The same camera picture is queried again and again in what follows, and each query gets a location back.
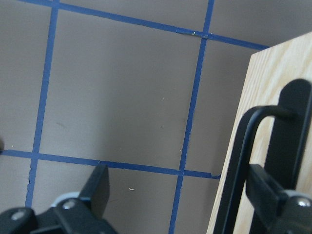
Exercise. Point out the blue tape strip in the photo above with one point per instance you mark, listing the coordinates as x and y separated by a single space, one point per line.
188 129
42 102
111 164
203 34

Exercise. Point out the light wooden drawer cabinet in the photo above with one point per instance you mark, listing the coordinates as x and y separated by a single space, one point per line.
268 72

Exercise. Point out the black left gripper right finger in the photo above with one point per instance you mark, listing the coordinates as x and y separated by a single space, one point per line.
276 210

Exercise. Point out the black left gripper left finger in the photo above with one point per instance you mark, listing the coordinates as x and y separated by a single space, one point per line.
73 214

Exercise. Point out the black metal drawer handle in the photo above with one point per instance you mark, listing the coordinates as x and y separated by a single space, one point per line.
292 117

